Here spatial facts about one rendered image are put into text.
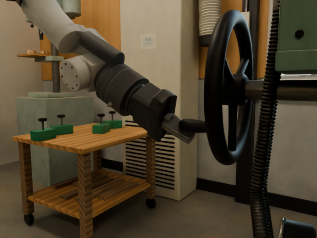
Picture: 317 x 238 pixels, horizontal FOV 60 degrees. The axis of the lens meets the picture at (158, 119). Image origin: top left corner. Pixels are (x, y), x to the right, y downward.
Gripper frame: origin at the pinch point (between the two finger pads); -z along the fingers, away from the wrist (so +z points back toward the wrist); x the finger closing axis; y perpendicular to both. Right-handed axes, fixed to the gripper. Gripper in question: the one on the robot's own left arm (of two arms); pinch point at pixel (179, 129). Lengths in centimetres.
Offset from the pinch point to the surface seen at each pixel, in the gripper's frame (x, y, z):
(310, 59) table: 16.0, 12.6, -11.8
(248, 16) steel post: -60, 130, 38
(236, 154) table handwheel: -4.5, 5.4, -10.3
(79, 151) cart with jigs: -70, 1, 49
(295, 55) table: 15.7, 12.4, -9.7
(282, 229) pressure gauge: 16.2, -11.6, -19.0
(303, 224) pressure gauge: 16.0, -9.8, -20.3
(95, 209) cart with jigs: -102, -9, 34
